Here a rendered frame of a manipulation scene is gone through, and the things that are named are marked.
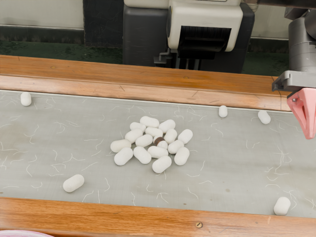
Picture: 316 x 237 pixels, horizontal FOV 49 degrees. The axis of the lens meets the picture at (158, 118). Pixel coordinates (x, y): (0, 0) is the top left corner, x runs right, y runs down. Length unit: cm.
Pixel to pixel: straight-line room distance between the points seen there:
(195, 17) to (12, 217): 83
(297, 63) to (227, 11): 57
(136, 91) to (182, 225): 36
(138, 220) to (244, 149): 27
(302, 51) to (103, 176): 38
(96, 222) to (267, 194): 28
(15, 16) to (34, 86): 202
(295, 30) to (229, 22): 53
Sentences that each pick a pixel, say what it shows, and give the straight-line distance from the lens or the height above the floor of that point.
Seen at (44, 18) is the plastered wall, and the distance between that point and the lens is 274.
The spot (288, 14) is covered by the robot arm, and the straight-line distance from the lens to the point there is 68.
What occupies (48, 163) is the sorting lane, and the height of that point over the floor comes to 74.
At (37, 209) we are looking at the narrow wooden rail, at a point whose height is 76.
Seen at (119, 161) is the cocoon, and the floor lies 75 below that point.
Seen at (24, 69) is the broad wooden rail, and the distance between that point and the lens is 83.
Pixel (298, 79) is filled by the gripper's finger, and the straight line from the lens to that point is 59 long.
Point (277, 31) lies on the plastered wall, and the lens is 291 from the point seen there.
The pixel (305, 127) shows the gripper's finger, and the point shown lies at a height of 83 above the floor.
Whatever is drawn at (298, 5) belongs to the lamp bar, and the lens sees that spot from 42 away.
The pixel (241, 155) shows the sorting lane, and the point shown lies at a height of 74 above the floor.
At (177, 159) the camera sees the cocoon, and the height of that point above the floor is 76.
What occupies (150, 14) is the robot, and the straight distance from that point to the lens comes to 143.
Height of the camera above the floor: 116
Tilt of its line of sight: 36 degrees down
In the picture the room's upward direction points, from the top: 5 degrees clockwise
